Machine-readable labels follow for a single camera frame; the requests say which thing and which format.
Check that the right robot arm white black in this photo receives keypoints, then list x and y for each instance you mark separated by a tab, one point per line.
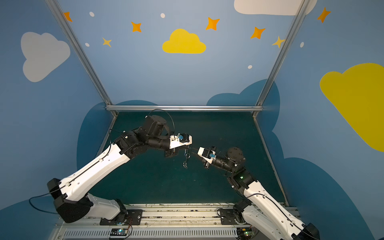
258	208

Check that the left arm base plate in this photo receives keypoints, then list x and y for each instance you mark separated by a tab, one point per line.
125	218

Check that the aluminium frame back bar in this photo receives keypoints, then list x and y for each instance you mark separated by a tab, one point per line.
126	108

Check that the aluminium rail base front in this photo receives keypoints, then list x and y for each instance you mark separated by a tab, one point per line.
163	222

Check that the aluminium frame left post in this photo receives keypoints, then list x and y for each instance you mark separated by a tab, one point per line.
59	15

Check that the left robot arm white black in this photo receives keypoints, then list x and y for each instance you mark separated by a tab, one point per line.
72	199

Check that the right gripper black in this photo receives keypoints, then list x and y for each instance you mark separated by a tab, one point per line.
206	162

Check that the controller board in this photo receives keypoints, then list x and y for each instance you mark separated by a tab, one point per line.
118	233
245	233

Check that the right controller board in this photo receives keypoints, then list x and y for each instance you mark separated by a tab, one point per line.
245	233

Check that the aluminium frame post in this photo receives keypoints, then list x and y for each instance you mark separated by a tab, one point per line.
59	15
290	37

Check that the aluminium frame right post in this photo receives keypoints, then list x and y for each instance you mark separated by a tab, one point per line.
290	37

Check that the metal keyring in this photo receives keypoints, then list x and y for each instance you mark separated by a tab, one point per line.
187	156

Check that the left controller board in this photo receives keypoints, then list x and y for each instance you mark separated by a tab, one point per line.
118	233

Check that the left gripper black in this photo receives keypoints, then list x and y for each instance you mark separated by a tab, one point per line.
173	150

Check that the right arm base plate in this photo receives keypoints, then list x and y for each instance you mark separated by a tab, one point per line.
230	217

